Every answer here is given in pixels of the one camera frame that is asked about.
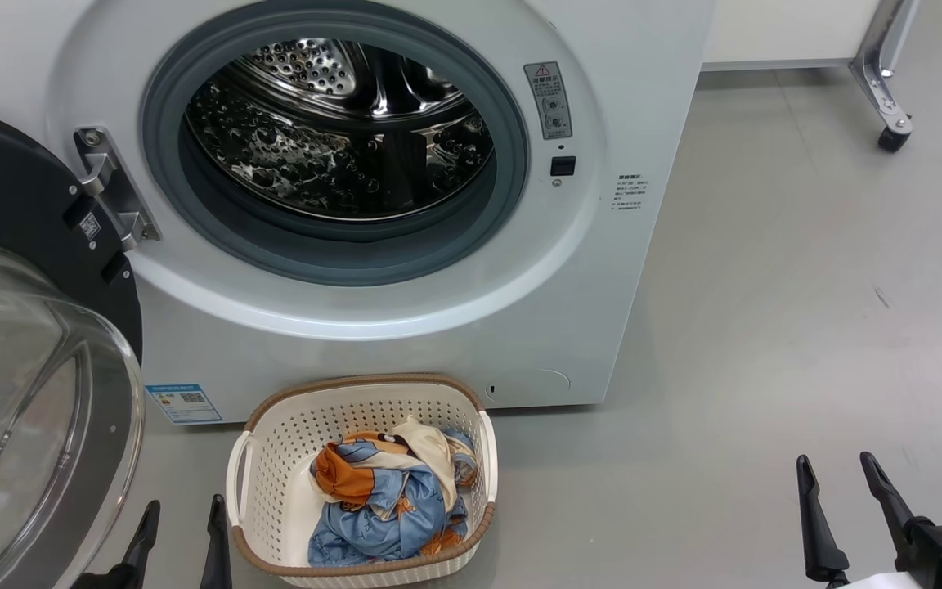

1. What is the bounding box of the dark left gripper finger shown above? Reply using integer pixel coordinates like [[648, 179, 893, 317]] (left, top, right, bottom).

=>
[[119, 501, 161, 589], [200, 494, 233, 589]]

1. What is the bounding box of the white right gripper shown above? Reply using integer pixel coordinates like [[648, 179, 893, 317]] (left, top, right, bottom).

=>
[[796, 452, 942, 589]]

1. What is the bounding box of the blue cartoon print shirt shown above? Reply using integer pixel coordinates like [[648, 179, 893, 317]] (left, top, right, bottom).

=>
[[307, 446, 472, 568]]

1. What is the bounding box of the cream orange blue printed garment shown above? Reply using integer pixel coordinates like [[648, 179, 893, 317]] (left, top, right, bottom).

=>
[[310, 416, 478, 512]]

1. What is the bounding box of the cream basket with brown rim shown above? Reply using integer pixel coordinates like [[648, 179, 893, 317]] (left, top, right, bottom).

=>
[[226, 374, 498, 588]]

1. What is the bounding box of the white front-load washing machine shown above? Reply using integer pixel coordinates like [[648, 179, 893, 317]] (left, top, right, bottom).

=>
[[0, 0, 713, 426]]

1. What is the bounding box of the grey rubber door gasket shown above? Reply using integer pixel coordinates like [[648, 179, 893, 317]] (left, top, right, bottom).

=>
[[140, 0, 529, 287]]

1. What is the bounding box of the silver metal door hinge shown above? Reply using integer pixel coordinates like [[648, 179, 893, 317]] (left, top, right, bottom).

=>
[[73, 127, 163, 252]]

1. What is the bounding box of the blue energy label sticker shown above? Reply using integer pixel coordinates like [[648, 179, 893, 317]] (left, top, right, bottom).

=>
[[145, 384, 223, 425]]

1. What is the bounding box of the round drain filter cover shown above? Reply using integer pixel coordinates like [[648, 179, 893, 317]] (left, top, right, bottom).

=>
[[483, 367, 572, 406]]

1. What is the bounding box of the black printed text label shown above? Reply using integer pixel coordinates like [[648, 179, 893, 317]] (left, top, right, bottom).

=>
[[612, 173, 649, 212]]

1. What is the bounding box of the steel perforated washer drum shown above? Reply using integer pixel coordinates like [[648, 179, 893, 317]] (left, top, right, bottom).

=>
[[183, 38, 495, 222]]

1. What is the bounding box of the silver metal table leg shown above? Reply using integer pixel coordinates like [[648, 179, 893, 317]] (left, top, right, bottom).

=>
[[849, 0, 922, 136]]

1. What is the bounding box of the white table panel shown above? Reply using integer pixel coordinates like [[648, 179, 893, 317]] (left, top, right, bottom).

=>
[[700, 0, 885, 72]]

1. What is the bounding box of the grey warning sticker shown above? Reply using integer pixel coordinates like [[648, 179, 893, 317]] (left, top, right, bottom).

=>
[[523, 61, 574, 140]]

